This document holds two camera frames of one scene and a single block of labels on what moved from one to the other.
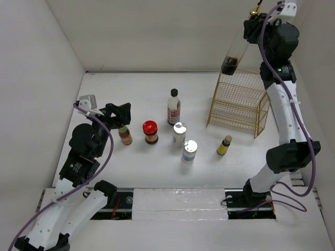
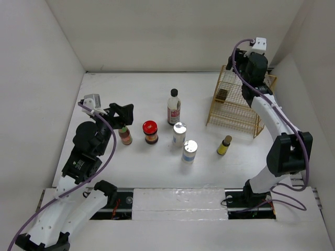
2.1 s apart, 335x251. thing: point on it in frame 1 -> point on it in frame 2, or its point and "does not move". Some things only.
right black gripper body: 269,31 -> 242,61
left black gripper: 119,120 does not move
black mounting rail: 239,205 does not move
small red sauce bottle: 125,135 does not move
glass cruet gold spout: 237,49 -> 221,95
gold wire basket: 241,103 does not move
